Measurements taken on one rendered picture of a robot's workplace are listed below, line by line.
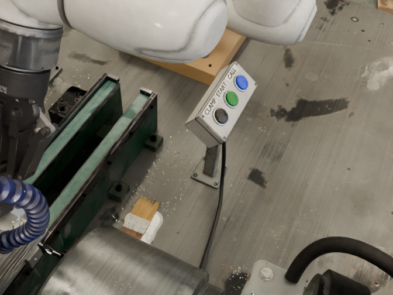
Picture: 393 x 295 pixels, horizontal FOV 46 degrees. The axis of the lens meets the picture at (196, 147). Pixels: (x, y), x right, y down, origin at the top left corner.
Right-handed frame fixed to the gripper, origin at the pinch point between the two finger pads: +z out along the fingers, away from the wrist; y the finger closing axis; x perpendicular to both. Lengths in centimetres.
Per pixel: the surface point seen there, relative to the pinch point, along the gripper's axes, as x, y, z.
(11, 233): -11.1, 10.2, -4.3
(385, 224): 54, 59, 5
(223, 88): 35.4, 18.5, -16.4
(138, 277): -5.2, 24.9, -1.8
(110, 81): 47.0, -11.0, -4.4
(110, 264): -5.4, 20.9, -1.8
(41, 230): -13.5, 15.6, -9.0
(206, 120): 28.0, 19.0, -11.7
